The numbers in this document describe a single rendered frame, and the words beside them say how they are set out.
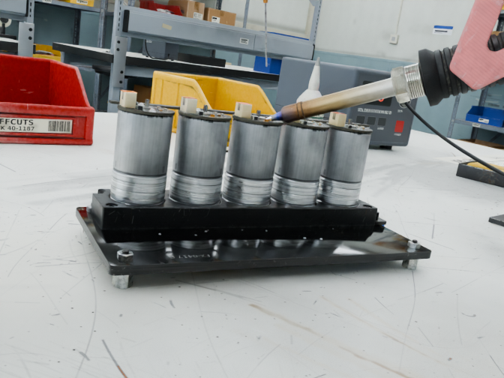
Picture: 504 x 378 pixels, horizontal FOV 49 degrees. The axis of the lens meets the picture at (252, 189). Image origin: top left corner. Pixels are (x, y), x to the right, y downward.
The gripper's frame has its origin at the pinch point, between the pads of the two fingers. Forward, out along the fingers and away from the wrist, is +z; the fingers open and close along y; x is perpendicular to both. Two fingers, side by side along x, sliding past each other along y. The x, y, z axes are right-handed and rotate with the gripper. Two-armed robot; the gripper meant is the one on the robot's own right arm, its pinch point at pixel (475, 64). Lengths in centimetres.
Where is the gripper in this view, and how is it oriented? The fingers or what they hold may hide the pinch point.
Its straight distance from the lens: 25.6
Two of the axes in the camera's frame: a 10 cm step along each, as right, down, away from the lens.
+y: -3.1, 1.8, -9.3
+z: -6.0, 7.2, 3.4
